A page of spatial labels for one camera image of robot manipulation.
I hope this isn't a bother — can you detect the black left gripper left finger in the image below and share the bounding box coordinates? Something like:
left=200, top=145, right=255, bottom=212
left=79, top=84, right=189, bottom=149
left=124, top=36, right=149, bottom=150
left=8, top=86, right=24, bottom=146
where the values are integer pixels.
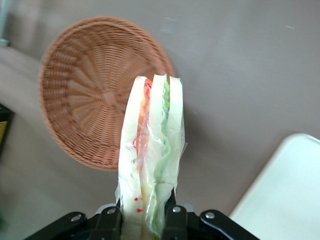
left=96, top=198, right=125, bottom=240

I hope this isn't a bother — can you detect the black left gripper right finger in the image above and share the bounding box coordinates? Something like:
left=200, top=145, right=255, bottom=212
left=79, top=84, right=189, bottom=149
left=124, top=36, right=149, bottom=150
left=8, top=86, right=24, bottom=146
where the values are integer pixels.
left=162, top=189, right=189, bottom=240

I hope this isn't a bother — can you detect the triangle sandwich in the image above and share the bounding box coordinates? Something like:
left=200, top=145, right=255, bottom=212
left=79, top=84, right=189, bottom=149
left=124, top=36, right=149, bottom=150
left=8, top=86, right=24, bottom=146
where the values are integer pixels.
left=114, top=73, right=188, bottom=240

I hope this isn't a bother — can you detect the cream plastic tray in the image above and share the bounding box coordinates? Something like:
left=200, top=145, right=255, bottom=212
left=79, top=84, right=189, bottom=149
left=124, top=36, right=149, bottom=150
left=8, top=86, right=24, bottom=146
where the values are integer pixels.
left=228, top=133, right=320, bottom=240

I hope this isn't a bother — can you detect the round brown wicker basket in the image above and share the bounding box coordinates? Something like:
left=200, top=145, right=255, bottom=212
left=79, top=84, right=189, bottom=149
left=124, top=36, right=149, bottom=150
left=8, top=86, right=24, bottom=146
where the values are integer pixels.
left=37, top=16, right=177, bottom=172

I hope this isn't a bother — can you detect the black machine with yellow label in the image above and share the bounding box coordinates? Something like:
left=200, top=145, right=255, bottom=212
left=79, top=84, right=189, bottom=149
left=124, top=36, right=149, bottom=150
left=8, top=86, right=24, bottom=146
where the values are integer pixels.
left=0, top=104, right=15, bottom=161

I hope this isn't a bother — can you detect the brown table cover sheet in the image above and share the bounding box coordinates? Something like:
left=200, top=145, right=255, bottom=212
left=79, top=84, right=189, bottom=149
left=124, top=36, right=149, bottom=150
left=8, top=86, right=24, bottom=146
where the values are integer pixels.
left=0, top=0, right=320, bottom=240

